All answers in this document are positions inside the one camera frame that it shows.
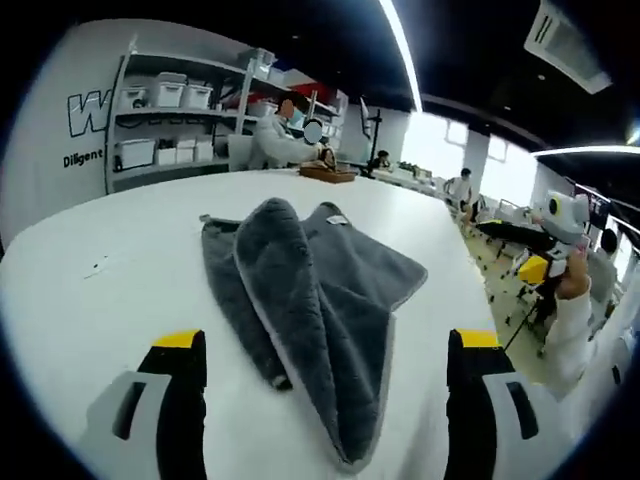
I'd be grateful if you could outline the grey towel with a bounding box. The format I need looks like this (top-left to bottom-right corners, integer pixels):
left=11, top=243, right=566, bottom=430
left=199, top=197, right=430, bottom=475

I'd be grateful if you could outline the person's right hand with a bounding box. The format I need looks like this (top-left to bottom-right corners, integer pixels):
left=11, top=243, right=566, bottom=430
left=557, top=252, right=589, bottom=300

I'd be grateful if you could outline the black monitor stand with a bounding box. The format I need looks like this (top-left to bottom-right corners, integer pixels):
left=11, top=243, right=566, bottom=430
left=359, top=97, right=384, bottom=179

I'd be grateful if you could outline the ceiling air vent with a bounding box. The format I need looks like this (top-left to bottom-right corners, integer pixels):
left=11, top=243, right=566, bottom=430
left=523, top=0, right=614, bottom=94

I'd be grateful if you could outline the wooden tray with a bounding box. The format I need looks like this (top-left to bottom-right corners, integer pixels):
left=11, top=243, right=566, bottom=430
left=298, top=162, right=357, bottom=185

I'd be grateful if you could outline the grey metal shelf rack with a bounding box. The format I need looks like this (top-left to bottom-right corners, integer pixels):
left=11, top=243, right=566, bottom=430
left=239, top=47, right=351, bottom=151
left=104, top=47, right=281, bottom=195

